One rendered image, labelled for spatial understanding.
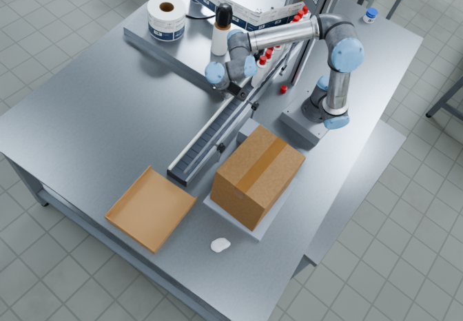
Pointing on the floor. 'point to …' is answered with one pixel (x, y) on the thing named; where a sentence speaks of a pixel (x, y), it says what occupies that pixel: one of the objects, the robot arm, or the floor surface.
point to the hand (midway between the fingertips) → (232, 94)
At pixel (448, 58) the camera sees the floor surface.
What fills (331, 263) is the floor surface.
